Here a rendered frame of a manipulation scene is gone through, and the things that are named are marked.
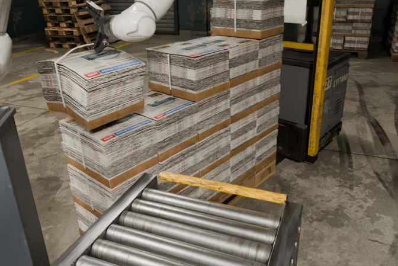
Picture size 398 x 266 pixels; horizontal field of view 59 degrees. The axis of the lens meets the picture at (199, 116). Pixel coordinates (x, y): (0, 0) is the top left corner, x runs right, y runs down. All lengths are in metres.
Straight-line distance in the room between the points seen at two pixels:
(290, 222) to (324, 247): 1.18
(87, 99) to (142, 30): 0.36
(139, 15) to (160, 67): 0.76
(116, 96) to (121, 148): 0.23
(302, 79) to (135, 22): 1.91
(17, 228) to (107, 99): 0.59
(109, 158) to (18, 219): 0.40
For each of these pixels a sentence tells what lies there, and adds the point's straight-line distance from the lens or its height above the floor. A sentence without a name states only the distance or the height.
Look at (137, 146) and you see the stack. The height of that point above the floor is 0.74.
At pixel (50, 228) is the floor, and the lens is 2.50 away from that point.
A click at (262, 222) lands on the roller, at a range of 1.08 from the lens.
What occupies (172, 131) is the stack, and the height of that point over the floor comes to 0.73.
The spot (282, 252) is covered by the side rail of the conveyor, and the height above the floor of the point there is 0.80.
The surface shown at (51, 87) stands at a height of 1.02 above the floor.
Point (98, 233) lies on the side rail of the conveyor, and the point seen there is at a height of 0.80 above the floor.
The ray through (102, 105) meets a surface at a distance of 1.47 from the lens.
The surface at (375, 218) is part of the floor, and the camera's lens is 2.55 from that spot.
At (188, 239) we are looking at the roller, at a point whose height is 0.78.
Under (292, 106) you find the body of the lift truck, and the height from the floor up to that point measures 0.40.
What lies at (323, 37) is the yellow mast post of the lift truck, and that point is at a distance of 2.63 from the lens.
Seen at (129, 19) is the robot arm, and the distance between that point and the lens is 1.26.
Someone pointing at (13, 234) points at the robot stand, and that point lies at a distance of 1.57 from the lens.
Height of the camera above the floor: 1.46
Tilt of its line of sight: 22 degrees down
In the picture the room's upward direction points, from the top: 2 degrees counter-clockwise
